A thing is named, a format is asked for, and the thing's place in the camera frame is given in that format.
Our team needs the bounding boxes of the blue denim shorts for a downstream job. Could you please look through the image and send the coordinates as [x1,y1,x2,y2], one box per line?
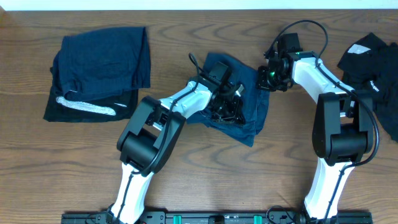
[187,52,270,147]

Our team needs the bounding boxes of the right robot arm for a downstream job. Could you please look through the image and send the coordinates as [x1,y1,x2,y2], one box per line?
[257,33,379,223]

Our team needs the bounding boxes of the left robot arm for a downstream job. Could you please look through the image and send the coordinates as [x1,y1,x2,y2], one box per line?
[106,62,246,223]

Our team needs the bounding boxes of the black garment with logo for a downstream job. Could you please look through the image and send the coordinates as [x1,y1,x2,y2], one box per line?
[338,32,397,141]

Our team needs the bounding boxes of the folded black shorts white stripe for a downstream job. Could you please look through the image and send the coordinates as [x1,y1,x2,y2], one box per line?
[43,86,139,123]

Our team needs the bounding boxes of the folded navy shorts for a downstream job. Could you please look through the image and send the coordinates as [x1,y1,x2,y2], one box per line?
[52,27,151,101]

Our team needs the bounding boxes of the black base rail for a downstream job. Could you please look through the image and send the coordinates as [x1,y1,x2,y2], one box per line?
[60,210,373,224]

